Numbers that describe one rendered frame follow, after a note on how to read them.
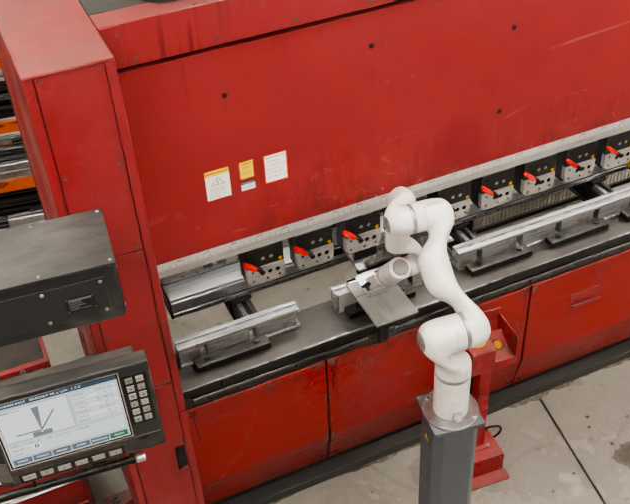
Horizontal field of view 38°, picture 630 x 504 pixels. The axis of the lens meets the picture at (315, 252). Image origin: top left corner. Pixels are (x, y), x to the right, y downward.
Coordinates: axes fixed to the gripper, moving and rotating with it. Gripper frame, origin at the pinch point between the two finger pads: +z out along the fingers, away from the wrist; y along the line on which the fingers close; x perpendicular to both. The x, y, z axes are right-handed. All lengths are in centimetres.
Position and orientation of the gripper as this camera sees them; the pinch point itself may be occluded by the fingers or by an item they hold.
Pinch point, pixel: (374, 283)
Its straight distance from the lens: 362.7
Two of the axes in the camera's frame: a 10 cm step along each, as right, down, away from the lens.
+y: -9.1, 3.0, -2.9
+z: -2.3, 2.2, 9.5
